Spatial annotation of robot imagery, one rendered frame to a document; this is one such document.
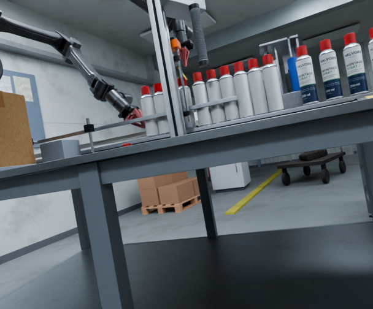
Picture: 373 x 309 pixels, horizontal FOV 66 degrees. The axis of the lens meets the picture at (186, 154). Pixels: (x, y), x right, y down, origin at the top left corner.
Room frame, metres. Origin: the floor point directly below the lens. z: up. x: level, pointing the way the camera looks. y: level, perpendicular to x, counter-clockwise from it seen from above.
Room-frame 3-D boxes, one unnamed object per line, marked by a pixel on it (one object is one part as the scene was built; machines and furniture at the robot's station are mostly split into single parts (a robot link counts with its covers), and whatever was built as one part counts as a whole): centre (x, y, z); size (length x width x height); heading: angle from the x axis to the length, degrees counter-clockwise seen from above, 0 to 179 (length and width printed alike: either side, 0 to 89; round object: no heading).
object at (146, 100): (1.14, 0.12, 0.98); 0.05 x 0.05 x 0.20
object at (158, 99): (1.13, 0.07, 0.98); 0.05 x 0.05 x 0.20
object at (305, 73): (0.98, -0.45, 0.98); 0.05 x 0.05 x 0.20
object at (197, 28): (0.97, -0.11, 1.18); 0.04 x 0.04 x 0.21
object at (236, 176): (5.49, -0.77, 0.69); 0.70 x 0.64 x 1.38; 155
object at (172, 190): (4.69, 0.28, 0.32); 1.10 x 0.78 x 0.65; 146
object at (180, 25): (1.30, -0.07, 1.36); 0.07 x 0.06 x 0.07; 155
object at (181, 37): (1.29, -0.06, 1.30); 0.10 x 0.07 x 0.07; 75
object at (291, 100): (1.09, -0.42, 1.01); 0.14 x 0.13 x 0.26; 74
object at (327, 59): (0.96, -0.53, 0.98); 0.05 x 0.05 x 0.20
